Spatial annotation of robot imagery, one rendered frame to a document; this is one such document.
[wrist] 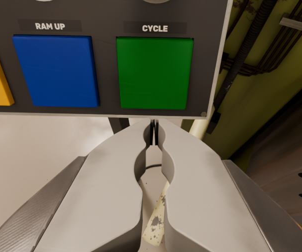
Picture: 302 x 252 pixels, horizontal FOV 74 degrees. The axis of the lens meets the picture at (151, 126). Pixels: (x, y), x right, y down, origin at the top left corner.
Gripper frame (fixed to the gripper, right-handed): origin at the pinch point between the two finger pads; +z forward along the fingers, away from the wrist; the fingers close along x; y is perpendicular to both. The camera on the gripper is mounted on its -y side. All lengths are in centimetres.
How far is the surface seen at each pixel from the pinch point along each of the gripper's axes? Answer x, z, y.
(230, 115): 26, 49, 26
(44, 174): -62, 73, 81
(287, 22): 24.1, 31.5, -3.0
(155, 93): 0.2, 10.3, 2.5
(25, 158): -76, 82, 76
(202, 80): 5.2, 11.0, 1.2
